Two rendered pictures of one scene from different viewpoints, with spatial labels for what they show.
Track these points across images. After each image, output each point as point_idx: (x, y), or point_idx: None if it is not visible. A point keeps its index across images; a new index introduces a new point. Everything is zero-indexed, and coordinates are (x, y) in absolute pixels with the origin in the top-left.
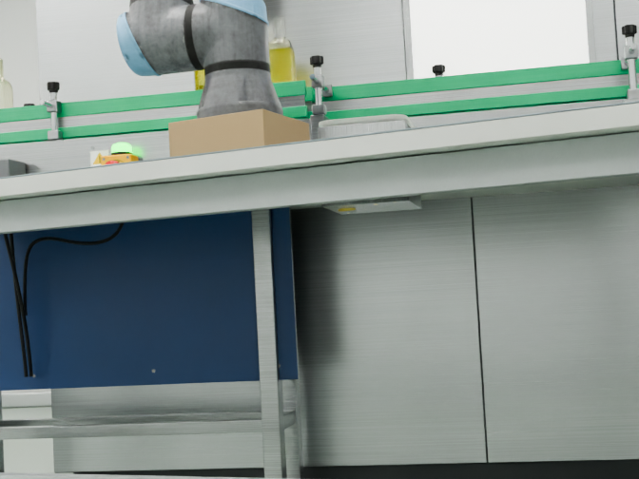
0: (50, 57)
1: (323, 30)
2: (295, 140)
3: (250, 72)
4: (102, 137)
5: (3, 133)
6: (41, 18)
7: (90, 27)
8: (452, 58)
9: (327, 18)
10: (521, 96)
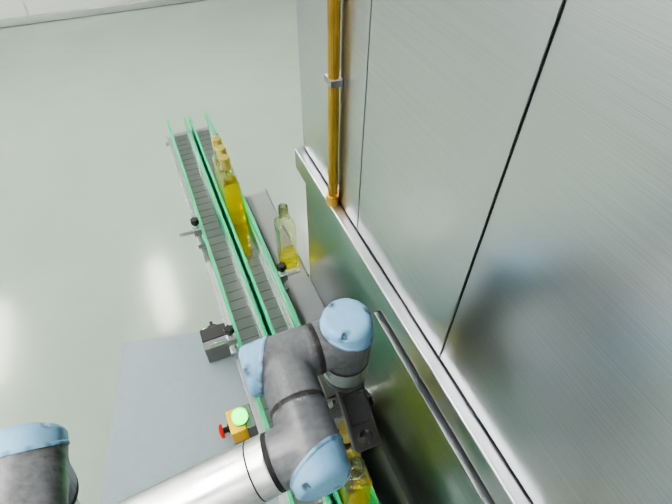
0: (311, 228)
1: (431, 480)
2: None
3: None
4: (245, 386)
5: (227, 311)
6: (307, 196)
7: (326, 238)
8: None
9: (436, 481)
10: None
